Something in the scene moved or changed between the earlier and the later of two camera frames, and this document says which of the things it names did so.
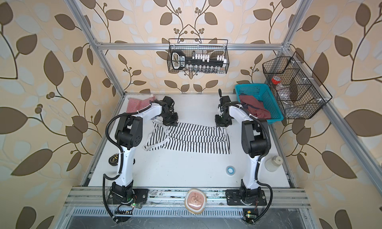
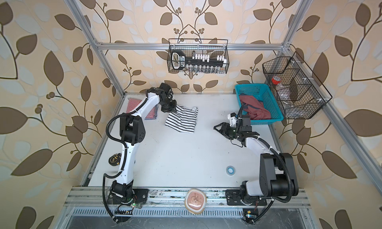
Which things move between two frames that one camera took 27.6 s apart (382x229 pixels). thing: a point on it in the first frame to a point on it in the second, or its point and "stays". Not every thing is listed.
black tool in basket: x=179 y=60 stays
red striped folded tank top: x=134 y=105 stays
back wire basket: x=199 y=56 stays
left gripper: x=174 y=121 to x=173 y=107
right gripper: x=219 y=123 to x=225 y=128
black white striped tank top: x=187 y=138 to x=183 y=119
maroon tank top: x=257 y=108 stays
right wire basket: x=298 y=92 stays
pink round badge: x=195 y=200 stays
